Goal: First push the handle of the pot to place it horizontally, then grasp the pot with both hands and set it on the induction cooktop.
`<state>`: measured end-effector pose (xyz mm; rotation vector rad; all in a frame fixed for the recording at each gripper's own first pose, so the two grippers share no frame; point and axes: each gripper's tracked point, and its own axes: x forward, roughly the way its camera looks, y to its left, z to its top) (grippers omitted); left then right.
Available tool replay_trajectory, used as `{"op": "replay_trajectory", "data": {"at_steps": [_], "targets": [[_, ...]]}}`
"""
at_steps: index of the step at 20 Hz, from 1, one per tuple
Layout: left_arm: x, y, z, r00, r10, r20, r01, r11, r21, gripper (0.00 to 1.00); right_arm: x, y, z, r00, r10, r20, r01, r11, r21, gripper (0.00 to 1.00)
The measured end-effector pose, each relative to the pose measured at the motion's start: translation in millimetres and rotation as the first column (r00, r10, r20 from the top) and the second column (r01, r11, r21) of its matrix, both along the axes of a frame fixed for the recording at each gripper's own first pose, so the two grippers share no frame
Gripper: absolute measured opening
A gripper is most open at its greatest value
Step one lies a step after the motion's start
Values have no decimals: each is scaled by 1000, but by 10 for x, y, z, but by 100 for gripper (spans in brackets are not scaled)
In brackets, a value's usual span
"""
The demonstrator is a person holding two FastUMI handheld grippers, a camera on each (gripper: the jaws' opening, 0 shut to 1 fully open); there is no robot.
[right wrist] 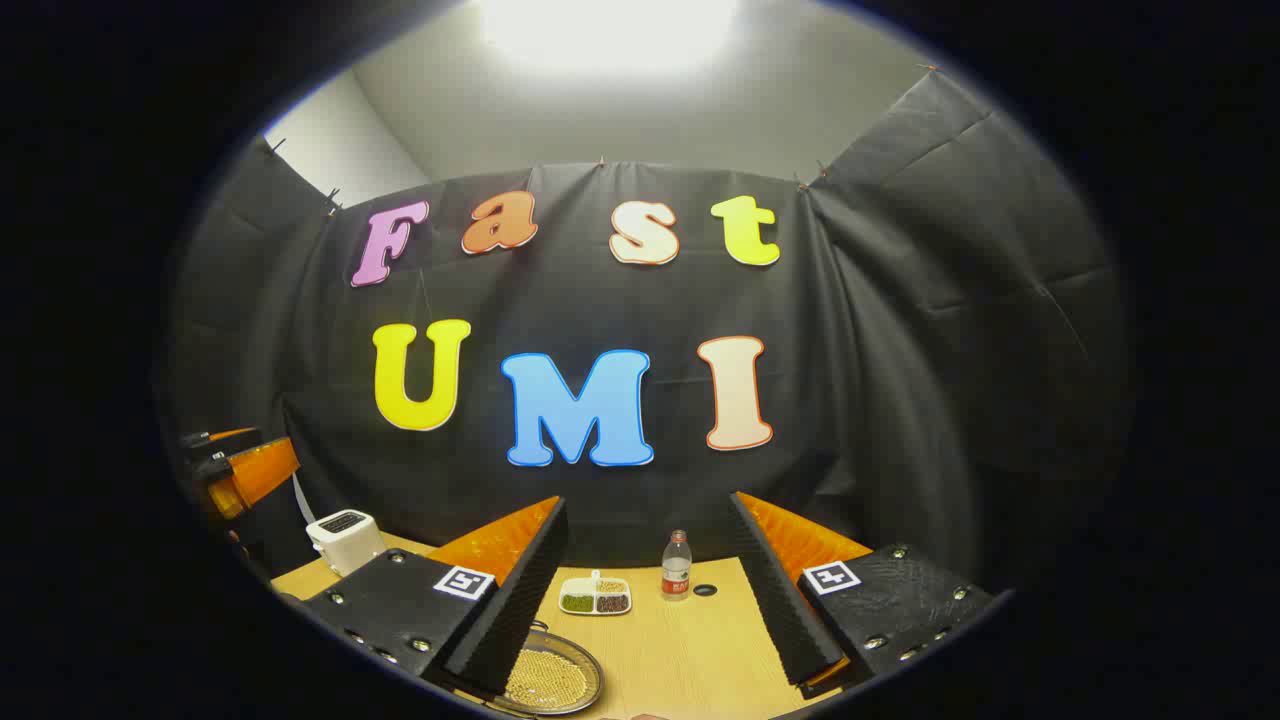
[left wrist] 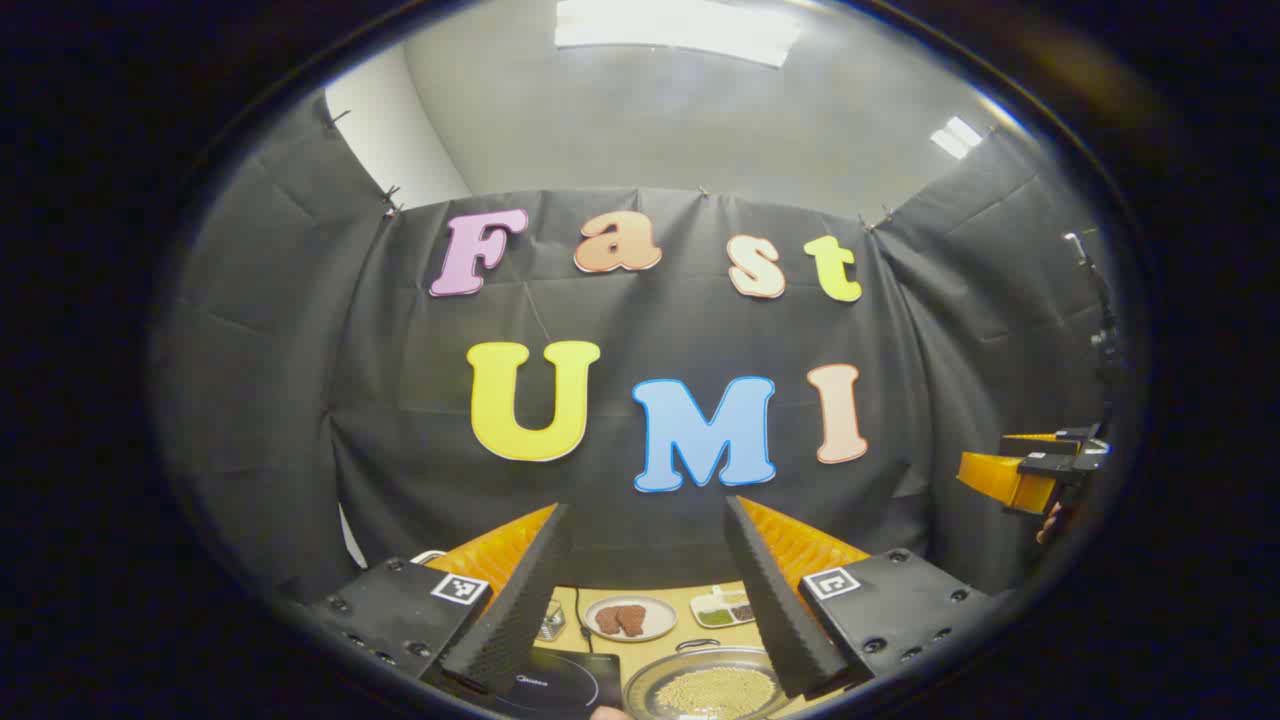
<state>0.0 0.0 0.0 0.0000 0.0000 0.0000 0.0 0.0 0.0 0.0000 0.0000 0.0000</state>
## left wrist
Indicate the pile of soybeans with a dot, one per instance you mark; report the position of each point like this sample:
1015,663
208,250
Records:
715,692

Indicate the brown meat piece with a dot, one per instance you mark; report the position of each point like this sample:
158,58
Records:
631,620
606,621

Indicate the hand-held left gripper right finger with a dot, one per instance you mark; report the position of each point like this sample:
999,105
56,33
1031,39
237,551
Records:
775,610

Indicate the pile of green beans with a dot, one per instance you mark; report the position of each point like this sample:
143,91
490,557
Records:
715,618

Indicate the ceiling light panel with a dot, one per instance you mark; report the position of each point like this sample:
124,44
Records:
957,137

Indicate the stainless steel pot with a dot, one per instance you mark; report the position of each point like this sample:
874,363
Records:
655,682

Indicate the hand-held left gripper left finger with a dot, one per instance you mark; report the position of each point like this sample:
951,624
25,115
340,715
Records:
515,610

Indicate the black induction cooktop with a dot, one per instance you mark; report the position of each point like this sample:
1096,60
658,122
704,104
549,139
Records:
570,680

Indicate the white divided dish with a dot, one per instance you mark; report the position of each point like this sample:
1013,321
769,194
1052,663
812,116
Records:
712,603

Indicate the round white plate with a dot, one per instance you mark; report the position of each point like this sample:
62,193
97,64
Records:
660,615

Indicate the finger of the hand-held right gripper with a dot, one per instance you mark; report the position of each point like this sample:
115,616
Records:
1005,482
1040,440

